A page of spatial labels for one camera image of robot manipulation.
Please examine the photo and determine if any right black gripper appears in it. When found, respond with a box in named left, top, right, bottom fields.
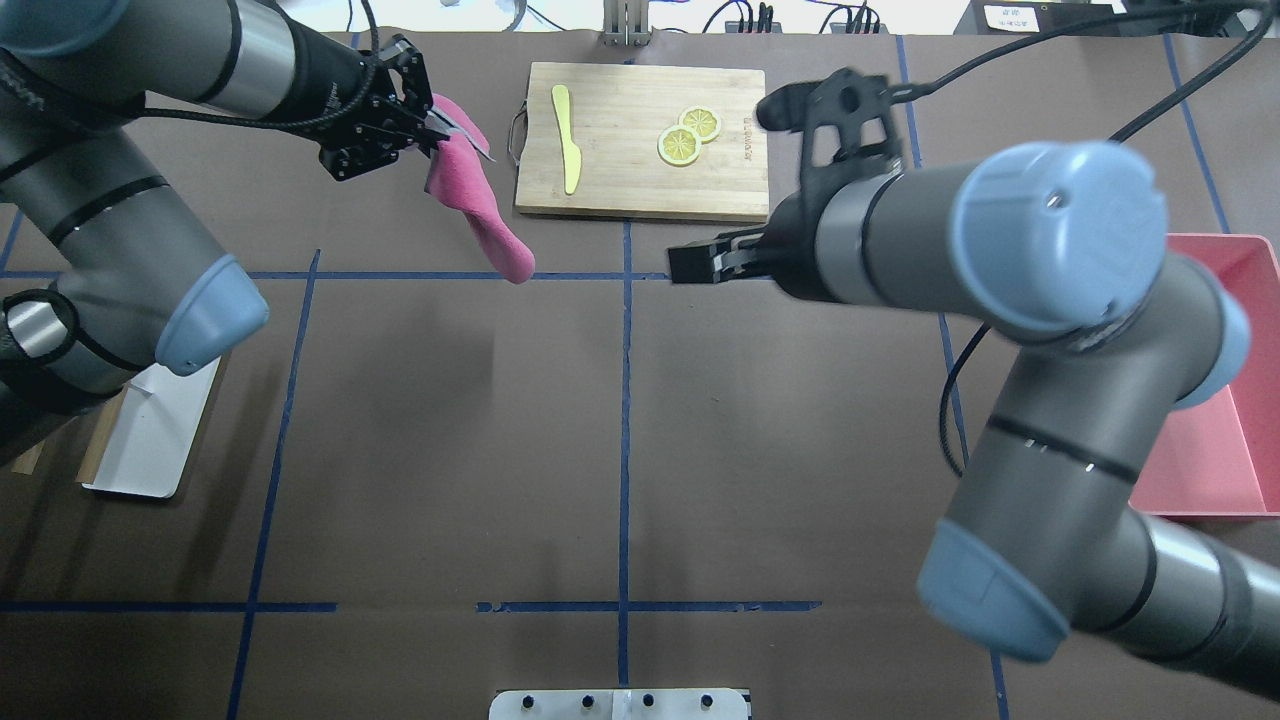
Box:
left=668, top=192, right=836, bottom=304

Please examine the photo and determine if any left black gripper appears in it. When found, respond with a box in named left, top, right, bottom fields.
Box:
left=319, top=35, right=436, bottom=182

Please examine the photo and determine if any pink and grey cloth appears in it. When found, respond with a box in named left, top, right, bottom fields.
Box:
left=425, top=94, right=536, bottom=284

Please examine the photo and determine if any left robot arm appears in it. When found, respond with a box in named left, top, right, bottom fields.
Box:
left=3, top=1, right=440, bottom=462

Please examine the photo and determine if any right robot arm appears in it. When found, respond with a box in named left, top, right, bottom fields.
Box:
left=667, top=142, right=1277, bottom=700

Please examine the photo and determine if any front lemon slice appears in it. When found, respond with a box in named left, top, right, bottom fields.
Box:
left=655, top=124, right=703, bottom=167

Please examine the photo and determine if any lemon slice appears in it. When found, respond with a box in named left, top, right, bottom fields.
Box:
left=655, top=124, right=703, bottom=167
left=677, top=105, right=723, bottom=143

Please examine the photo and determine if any rear lemon slice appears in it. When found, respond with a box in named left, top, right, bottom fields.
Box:
left=677, top=105, right=723, bottom=143

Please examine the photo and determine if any bamboo cutting board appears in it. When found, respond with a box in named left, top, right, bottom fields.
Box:
left=515, top=61, right=771, bottom=223

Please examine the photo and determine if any yellow plastic knife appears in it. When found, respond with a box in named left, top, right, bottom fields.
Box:
left=550, top=85, right=582, bottom=196

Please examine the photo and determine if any black box with label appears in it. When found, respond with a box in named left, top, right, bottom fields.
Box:
left=952, top=1, right=1116, bottom=37

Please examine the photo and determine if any white rectangular tray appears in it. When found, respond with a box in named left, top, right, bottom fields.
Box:
left=76, top=359, right=221, bottom=500

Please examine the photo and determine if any pink plastic bin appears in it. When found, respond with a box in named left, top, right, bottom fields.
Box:
left=1129, top=233, right=1279, bottom=521

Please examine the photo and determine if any aluminium frame post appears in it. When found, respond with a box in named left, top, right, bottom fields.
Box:
left=600, top=0, right=652, bottom=47

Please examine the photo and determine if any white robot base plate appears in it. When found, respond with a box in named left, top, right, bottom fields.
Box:
left=488, top=687, right=754, bottom=719

